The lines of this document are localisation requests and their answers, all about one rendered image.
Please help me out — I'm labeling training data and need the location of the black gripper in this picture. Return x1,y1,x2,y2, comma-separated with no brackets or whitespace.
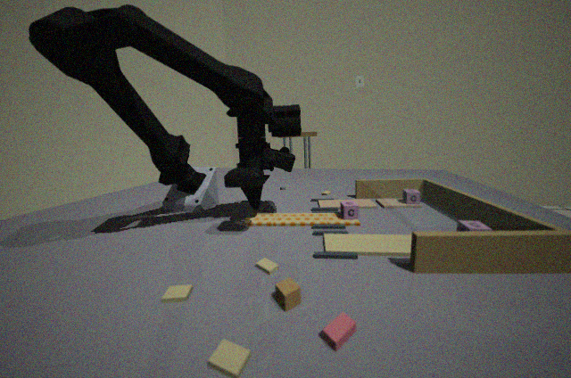
224,137,270,210

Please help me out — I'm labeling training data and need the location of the small pink block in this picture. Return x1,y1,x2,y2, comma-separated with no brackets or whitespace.
323,312,356,353

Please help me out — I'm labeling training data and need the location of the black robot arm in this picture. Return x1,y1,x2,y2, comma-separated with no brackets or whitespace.
29,4,302,194

